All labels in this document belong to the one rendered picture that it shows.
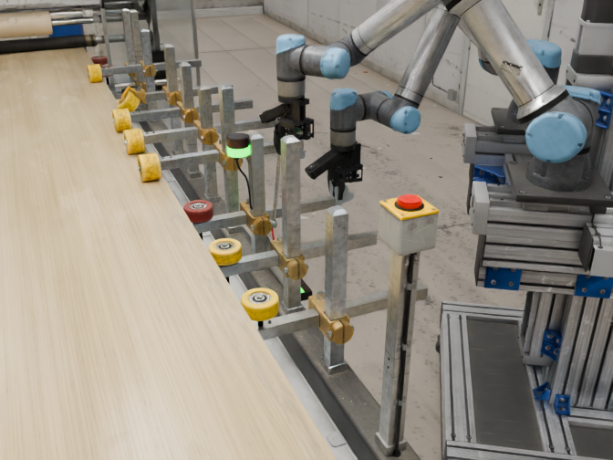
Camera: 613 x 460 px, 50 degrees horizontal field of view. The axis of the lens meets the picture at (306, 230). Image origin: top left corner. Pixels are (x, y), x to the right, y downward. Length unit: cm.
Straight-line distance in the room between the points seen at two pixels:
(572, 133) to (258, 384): 82
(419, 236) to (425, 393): 156
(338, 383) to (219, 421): 44
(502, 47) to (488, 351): 129
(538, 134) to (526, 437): 103
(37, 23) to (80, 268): 248
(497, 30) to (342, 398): 84
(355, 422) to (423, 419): 108
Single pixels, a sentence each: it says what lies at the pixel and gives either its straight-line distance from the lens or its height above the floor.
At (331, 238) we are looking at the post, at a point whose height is 104.
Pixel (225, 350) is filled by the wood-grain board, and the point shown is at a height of 90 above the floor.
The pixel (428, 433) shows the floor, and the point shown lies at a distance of 242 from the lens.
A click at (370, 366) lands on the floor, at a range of 266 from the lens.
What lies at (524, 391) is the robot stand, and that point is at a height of 21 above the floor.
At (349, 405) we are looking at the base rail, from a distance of 144.
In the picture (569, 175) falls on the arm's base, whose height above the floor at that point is 108.
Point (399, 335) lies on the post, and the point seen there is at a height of 98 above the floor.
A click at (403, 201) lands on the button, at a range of 105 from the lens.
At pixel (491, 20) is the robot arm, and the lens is 149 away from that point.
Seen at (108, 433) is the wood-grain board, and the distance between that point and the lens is 113.
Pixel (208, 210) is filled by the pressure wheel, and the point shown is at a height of 90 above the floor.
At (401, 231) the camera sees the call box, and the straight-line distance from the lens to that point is 103.
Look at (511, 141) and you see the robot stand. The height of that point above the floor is 98.
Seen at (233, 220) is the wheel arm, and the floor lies 85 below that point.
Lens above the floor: 166
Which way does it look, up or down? 27 degrees down
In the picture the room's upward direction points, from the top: straight up
